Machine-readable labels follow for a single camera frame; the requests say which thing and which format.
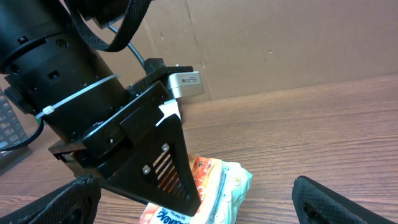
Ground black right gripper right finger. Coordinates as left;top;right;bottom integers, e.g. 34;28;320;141
292;175;394;224

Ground grey plastic mesh basket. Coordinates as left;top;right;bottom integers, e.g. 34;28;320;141
1;90;32;175

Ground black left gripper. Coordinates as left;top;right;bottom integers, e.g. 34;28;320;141
49;58;201;217

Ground orange tissue packet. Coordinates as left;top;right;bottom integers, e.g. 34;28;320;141
139;154;224;224

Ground teal wet wipes packet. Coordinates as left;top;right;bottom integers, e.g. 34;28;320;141
190;156;252;224

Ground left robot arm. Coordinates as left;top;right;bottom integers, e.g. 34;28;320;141
1;0;201;216

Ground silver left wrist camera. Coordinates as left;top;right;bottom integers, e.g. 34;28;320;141
165;71;205;99

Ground white barcode scanner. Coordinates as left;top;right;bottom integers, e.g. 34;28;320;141
156;99;182;126

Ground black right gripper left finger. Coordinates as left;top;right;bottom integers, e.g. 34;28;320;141
1;175;101;224

